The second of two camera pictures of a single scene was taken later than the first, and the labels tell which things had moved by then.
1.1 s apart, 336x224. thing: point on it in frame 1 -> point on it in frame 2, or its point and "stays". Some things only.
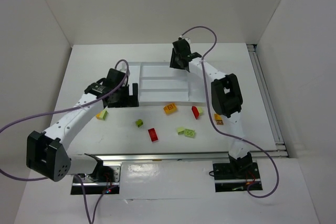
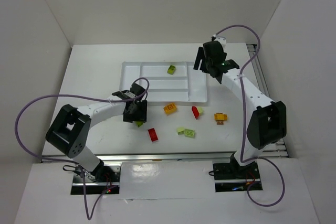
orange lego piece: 219,119 stays
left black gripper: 122,98 -> 137,114
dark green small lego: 139,123 stays
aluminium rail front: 148,156 stays
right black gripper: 177,60 -> 199,58
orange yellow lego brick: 170,108 stays
